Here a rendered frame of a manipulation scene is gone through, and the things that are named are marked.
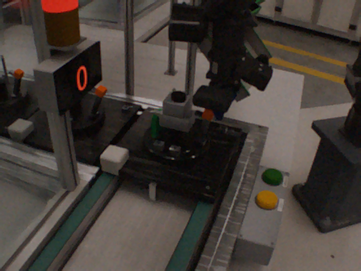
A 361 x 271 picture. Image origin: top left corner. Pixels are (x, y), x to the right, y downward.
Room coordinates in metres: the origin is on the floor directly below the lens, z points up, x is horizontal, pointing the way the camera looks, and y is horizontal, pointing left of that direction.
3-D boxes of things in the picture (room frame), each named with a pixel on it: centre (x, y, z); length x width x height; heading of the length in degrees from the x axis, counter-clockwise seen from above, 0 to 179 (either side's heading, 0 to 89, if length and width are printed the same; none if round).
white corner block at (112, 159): (0.57, 0.13, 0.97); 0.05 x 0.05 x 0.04; 72
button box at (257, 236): (0.48, -0.17, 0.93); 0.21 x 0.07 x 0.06; 162
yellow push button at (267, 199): (0.48, -0.17, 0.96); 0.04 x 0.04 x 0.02
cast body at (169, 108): (0.63, 0.01, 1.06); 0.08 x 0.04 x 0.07; 72
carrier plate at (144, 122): (0.63, 0.00, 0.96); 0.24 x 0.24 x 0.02; 72
